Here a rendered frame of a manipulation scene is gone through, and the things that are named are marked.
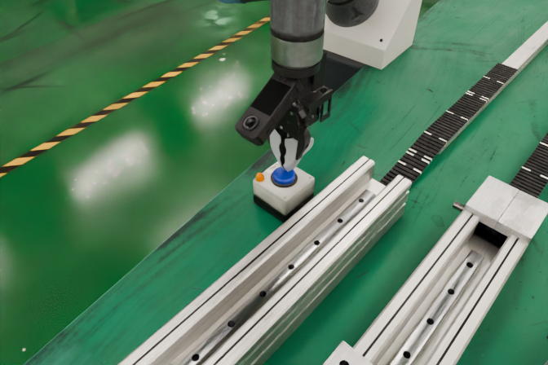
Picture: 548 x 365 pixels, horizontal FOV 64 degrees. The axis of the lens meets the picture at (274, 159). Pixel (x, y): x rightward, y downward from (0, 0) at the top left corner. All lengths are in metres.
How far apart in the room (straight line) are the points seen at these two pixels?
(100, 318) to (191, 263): 0.15
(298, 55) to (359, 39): 0.64
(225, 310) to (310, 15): 0.41
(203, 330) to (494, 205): 0.47
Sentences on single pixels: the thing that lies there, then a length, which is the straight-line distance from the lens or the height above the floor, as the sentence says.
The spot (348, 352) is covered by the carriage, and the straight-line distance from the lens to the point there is 0.53.
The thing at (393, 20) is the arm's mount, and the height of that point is 0.89.
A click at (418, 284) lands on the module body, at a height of 0.86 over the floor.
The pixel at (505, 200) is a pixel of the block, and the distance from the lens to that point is 0.78.
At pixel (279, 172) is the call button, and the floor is 0.85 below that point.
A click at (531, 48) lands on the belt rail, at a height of 0.81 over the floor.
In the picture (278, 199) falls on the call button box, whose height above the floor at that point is 0.83.
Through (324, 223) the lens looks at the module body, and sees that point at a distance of 0.73.
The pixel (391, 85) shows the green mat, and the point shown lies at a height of 0.78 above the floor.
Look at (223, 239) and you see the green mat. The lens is 0.77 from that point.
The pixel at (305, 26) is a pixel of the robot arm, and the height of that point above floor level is 1.13.
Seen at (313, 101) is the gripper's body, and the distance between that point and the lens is 0.68.
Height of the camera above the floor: 1.38
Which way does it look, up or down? 42 degrees down
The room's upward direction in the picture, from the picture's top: straight up
